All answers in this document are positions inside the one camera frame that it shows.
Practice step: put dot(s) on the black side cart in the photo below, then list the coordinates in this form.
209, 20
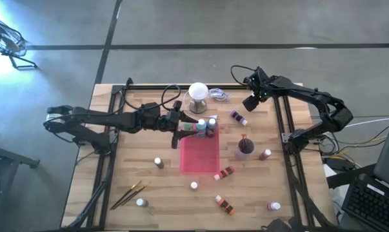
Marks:
4, 154

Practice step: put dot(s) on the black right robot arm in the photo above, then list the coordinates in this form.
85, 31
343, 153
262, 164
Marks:
310, 95

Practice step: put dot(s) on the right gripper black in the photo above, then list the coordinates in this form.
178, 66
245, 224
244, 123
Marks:
262, 83

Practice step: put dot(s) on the black power brick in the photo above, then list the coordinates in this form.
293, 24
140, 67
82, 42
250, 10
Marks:
341, 163

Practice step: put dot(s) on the pink plastic tray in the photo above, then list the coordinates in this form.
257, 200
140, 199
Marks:
199, 158

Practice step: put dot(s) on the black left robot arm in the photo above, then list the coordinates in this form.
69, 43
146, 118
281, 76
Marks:
94, 117

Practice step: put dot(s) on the black floor fan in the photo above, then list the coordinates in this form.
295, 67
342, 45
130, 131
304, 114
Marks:
5, 40

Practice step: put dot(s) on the black metal table frame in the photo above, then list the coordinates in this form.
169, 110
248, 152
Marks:
149, 87

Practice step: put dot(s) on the white dome glass jar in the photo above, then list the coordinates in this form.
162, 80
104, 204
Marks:
198, 93

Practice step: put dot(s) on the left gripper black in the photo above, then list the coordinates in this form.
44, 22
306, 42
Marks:
152, 117

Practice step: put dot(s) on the small brown paint bottle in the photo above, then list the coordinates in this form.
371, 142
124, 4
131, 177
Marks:
158, 162

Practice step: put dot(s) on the purple plastic cup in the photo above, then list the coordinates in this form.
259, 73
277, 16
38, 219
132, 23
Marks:
244, 157

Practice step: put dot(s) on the purple paint bottle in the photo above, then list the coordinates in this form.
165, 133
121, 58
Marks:
237, 116

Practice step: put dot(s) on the orange paint bottle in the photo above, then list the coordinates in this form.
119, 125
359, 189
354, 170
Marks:
225, 205

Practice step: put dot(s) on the large teal paint bottle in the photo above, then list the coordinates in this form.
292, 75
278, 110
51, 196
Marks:
201, 129

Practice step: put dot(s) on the pink paint bottle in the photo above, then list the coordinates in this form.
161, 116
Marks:
273, 206

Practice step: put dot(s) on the black keyboard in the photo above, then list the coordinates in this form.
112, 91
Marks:
371, 206

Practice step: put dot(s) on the small grey paint bottle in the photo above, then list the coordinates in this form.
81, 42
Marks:
141, 202

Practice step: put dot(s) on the red paint bottle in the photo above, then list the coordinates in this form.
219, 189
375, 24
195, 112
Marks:
224, 173

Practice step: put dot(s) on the reddish brown paint bottle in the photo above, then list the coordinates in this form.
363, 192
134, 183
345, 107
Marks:
264, 155

